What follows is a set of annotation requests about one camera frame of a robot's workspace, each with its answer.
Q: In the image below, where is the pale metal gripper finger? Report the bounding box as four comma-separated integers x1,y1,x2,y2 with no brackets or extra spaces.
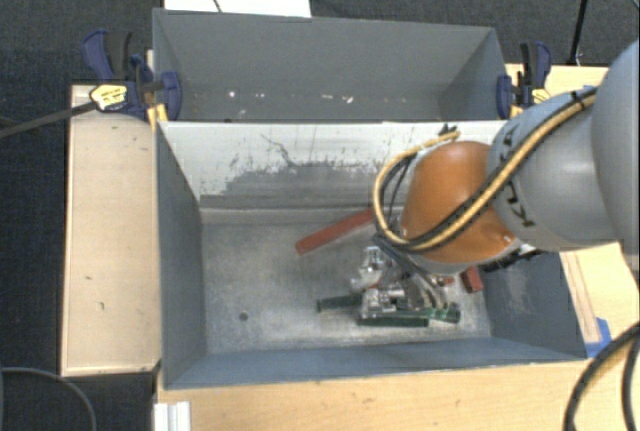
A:
358,287,407,320
349,245,389,292

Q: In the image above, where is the dark green flat block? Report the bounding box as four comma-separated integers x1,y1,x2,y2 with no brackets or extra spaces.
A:
355,309,432,329
315,294,364,313

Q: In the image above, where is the red-brown flat block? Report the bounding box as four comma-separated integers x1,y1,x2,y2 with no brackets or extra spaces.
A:
294,210,377,257
458,265,485,295

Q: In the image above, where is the grey metal bin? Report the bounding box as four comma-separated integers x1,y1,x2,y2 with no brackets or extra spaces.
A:
151,7,589,391

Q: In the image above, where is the pale wood board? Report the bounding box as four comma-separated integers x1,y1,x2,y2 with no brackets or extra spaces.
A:
59,83,164,378

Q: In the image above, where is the black cylinder on white bracket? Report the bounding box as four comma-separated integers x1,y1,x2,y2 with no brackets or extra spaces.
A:
477,238,549,273

